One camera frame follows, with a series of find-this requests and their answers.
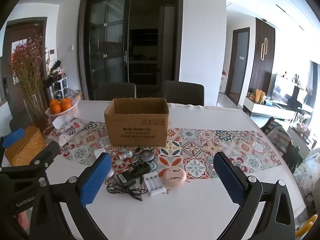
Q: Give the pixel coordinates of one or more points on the white plastic fruit basket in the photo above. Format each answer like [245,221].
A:
[67,115]

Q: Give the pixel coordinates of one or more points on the television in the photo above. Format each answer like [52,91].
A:
[287,90]

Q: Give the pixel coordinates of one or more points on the brown wooden entrance door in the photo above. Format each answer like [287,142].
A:
[7,62]

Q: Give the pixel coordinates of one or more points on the dark shelf unit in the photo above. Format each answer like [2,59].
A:
[144,55]

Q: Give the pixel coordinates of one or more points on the black power adapter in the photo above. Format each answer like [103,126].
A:
[125,178]

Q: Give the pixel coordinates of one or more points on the white power adapter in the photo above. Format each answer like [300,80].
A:
[99,152]

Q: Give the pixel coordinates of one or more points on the black round case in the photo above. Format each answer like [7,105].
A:
[146,156]

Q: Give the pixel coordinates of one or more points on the orange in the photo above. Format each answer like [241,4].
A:
[55,108]
[65,103]
[53,102]

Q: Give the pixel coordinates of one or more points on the wooden chair with cushion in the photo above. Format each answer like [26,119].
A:
[280,140]

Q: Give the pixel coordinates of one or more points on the light patterned sofa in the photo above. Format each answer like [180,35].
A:
[308,175]

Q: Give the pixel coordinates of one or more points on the small brown carton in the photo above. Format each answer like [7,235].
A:
[73,95]

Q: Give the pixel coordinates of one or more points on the dark glass sliding door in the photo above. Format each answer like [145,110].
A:
[107,45]

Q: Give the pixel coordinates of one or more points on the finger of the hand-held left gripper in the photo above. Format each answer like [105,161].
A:
[12,136]
[47,152]

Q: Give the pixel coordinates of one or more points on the dark dining chair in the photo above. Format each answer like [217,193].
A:
[116,91]
[183,92]

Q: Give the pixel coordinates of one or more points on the white tissue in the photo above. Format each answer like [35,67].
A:
[58,122]

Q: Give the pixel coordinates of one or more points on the patterned tile-print table runner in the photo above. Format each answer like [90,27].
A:
[200,152]

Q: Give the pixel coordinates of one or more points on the white battery charger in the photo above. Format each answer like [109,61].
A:
[153,183]

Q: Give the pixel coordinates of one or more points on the orange gift boxes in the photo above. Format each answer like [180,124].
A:
[260,96]

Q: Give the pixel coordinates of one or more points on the pink round device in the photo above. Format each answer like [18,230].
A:
[172,176]

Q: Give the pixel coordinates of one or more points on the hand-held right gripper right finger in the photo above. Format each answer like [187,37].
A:
[228,180]

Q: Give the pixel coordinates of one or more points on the white television stand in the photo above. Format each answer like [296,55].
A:
[270,111]

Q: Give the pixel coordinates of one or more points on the gold wall ornament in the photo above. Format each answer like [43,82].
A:
[264,48]

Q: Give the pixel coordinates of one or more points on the black rectangular charger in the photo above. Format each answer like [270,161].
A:
[140,170]

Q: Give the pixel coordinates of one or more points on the brown cardboard box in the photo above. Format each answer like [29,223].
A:
[137,132]

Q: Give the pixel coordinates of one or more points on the clear glass vase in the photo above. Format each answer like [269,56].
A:
[36,112]

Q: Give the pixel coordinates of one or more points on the yellow chair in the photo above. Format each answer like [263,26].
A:
[307,227]

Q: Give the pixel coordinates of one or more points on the small pale oval object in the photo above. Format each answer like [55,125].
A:
[111,173]

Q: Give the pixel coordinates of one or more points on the yellow woven mat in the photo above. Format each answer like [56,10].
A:
[25,147]

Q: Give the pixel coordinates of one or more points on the vase of dried flowers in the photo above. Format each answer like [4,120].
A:
[27,62]

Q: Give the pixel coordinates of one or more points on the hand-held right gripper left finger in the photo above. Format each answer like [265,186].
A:
[96,177]

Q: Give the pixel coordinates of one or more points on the dark interior door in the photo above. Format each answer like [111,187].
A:
[238,62]

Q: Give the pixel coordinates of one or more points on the floral fabric tissue cover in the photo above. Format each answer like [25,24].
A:
[72,131]

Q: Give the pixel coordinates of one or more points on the white cube shoe rack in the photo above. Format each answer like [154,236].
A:
[60,87]

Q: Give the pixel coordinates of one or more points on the pile of slippers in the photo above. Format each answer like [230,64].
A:
[53,72]

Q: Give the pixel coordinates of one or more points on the white wall intercom panel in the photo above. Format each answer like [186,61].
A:
[52,52]

